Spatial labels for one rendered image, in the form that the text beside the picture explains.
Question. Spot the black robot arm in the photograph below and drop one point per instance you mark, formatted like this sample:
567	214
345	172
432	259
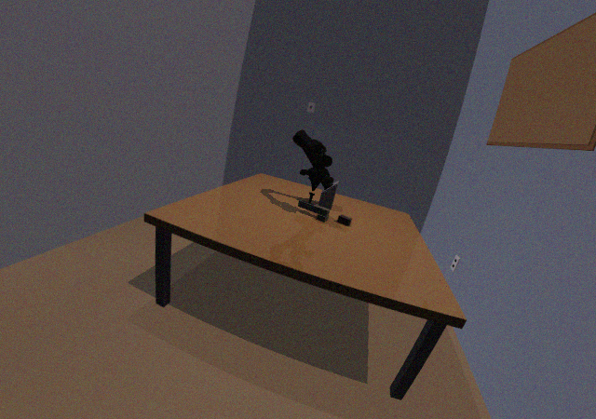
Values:
315	154

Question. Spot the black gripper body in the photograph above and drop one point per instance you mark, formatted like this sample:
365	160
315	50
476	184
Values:
327	179

